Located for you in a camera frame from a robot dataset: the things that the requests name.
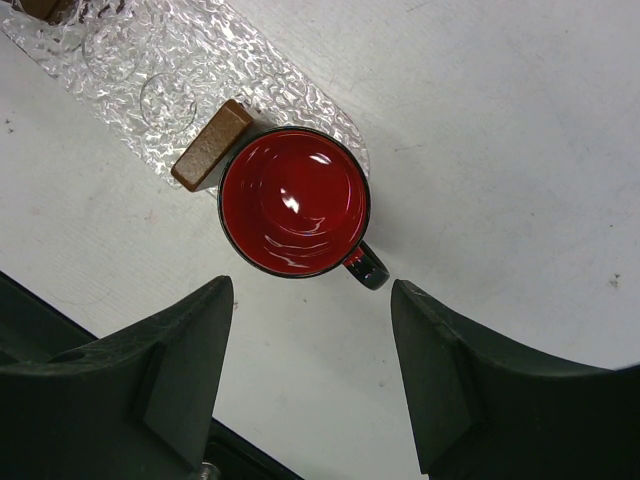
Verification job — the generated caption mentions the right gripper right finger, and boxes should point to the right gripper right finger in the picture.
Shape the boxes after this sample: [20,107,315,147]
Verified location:
[391,280,639,479]

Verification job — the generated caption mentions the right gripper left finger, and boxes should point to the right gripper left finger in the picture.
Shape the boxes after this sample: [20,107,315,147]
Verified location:
[0,275,235,480]

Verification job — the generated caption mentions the red cup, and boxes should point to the red cup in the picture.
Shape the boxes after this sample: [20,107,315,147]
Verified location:
[218,127,390,290]

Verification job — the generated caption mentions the clear glass tray wooden handles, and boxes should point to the clear glass tray wooden handles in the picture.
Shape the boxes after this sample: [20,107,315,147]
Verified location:
[1,1,370,180]

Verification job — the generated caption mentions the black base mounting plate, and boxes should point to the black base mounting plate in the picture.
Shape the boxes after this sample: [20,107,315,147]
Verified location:
[0,272,301,480]

